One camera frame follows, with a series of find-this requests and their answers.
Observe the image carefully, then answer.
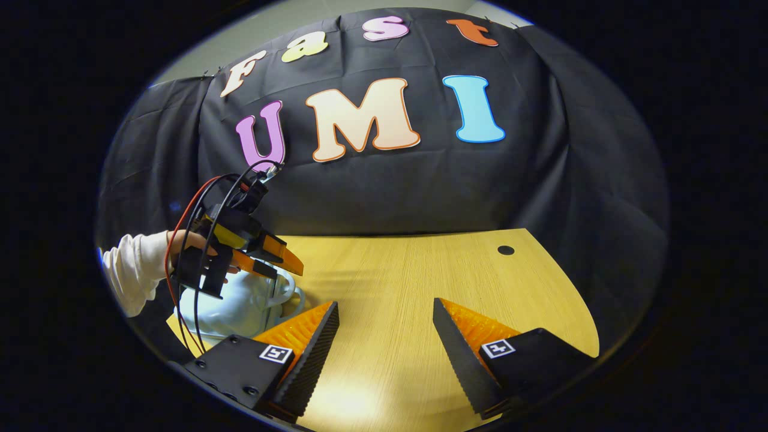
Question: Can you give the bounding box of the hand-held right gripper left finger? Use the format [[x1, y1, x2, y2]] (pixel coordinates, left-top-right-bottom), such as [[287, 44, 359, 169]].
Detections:
[[180, 301, 340, 424]]

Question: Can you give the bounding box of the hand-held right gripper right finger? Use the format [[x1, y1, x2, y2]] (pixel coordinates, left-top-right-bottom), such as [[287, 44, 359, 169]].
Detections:
[[432, 298, 601, 421]]

